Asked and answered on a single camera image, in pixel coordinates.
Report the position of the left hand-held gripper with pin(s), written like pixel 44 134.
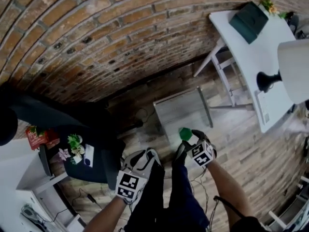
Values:
pixel 129 184

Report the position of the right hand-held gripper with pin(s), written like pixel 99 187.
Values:
pixel 204 153

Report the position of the green cup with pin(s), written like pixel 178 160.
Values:
pixel 185 134

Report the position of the white remote control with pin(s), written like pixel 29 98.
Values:
pixel 263 107

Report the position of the white table lamp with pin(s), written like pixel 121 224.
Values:
pixel 294 69

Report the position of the person's left forearm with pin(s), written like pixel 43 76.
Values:
pixel 106 216

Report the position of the person's right forearm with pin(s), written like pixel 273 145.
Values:
pixel 229 190

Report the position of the person's right shoe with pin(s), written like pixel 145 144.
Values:
pixel 179 153

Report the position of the small grey side table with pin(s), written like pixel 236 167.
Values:
pixel 181 107

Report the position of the black low table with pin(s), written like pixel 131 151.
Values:
pixel 106 163

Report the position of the person's legs in dark trousers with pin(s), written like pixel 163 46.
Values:
pixel 176 202

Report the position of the white phone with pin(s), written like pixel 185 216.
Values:
pixel 88 153

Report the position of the black power adapter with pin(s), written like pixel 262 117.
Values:
pixel 91 197

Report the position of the green plant in white pot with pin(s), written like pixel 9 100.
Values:
pixel 75 144

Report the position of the pink artificial flower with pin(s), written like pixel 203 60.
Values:
pixel 64 154

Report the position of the black flat bar device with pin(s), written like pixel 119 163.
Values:
pixel 45 161

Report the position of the white square table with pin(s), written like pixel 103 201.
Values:
pixel 253 54

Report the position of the black sofa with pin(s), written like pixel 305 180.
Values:
pixel 48 115

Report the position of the red box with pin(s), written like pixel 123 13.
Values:
pixel 35 139

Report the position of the white metal rack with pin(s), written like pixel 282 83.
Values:
pixel 289 214

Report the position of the white cabinet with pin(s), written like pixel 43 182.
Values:
pixel 14 178

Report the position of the black rectangular box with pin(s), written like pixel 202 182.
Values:
pixel 248 20

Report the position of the orange flower bouquet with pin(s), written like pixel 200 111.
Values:
pixel 269 6

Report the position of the small green potted plant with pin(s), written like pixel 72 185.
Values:
pixel 283 15

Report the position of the black folding chair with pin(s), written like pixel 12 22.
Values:
pixel 293 22

